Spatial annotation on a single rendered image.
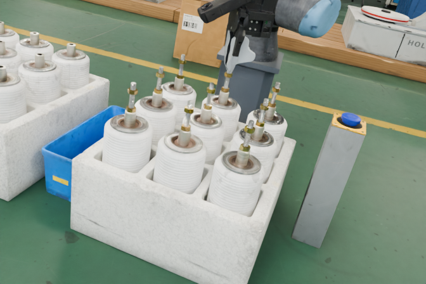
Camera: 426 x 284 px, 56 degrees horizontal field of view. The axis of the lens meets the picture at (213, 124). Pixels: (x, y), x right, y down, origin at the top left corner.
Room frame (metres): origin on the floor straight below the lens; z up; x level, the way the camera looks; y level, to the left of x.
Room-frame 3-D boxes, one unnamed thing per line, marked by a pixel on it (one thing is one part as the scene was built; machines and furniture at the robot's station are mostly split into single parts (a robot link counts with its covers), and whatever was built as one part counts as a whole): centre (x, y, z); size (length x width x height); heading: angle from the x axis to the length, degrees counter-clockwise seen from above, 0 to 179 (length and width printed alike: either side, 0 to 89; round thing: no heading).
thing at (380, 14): (2.75, -0.95, 0.29); 0.30 x 0.30 x 0.06
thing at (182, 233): (0.78, 0.02, 0.09); 0.39 x 0.39 x 0.18; 75
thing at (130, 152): (0.70, 0.16, 0.16); 0.10 x 0.10 x 0.18
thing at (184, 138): (0.67, 0.05, 0.26); 0.02 x 0.02 x 0.03
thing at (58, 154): (0.87, 0.28, 0.06); 0.30 x 0.11 x 0.12; 165
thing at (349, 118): (0.78, -0.28, 0.32); 0.04 x 0.04 x 0.02
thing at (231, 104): (0.90, -0.01, 0.25); 0.08 x 0.08 x 0.01
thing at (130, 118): (0.70, 0.16, 0.26); 0.02 x 0.02 x 0.03
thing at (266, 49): (1.20, -0.07, 0.35); 0.15 x 0.15 x 0.10
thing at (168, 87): (0.93, 0.10, 0.25); 0.08 x 0.08 x 0.01
